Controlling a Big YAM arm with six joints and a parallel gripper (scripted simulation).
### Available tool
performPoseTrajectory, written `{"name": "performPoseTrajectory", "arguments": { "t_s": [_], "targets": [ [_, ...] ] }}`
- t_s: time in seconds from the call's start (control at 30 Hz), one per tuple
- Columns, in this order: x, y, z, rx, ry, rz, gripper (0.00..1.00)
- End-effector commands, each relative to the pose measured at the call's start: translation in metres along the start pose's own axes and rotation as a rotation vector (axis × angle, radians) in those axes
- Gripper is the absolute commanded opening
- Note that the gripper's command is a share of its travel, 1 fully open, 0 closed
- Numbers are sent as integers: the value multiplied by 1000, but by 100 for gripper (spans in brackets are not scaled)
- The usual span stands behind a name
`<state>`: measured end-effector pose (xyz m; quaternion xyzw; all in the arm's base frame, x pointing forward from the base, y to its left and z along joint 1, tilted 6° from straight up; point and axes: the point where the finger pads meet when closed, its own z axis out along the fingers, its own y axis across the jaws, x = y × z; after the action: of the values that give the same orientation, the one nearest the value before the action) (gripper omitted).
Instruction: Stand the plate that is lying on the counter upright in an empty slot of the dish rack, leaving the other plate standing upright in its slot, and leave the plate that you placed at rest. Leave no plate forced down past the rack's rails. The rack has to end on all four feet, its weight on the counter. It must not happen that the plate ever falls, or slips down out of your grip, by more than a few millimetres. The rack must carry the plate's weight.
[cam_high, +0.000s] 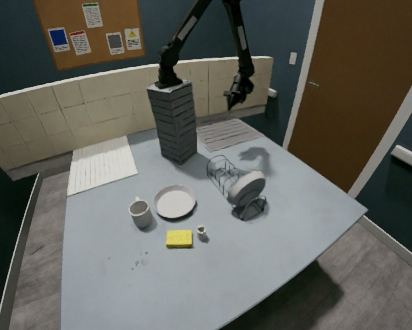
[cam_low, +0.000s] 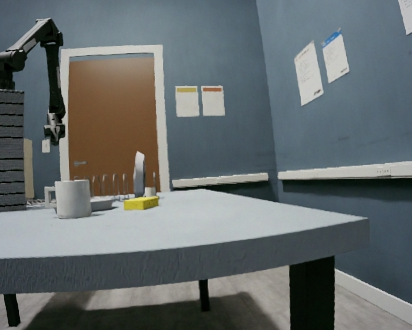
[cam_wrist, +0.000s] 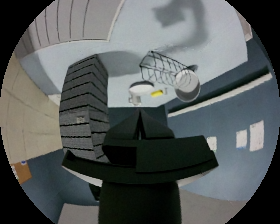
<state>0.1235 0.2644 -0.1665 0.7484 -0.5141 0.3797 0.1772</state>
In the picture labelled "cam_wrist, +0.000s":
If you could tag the beige tiled splashback wall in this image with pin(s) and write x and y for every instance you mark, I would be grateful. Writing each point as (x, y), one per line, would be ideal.
(25, 111)

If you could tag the white ribbed draining mat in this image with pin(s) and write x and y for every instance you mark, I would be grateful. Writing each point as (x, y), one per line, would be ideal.
(55, 98)

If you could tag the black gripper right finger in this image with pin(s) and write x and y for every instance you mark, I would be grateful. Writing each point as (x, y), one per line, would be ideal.
(151, 129)

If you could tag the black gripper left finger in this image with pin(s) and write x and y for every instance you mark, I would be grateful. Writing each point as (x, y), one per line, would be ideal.
(128, 128)

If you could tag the yellow sponge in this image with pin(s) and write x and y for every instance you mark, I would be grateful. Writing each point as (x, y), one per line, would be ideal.
(156, 93)

